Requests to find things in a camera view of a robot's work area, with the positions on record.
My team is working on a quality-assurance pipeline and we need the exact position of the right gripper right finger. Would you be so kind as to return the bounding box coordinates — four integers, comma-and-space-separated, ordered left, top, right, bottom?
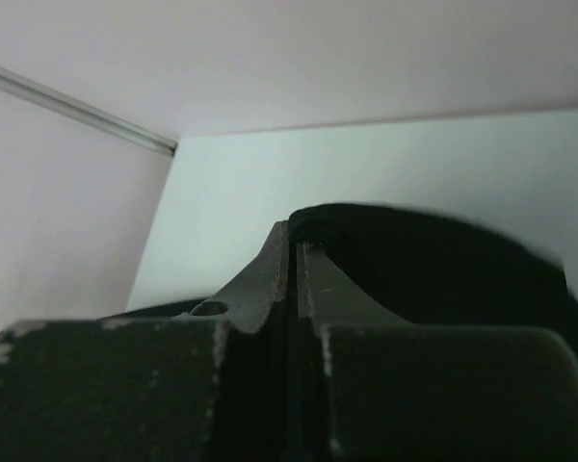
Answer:
293, 244, 578, 461

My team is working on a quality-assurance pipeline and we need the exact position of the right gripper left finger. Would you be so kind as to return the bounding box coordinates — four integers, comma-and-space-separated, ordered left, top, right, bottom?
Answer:
0, 221, 289, 461

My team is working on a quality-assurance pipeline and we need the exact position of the black t-shirt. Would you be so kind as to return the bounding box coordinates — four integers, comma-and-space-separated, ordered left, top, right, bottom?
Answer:
289, 203, 578, 336

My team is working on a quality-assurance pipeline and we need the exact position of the left aluminium corner post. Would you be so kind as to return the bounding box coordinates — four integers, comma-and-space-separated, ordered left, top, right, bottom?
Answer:
0, 66, 178, 158

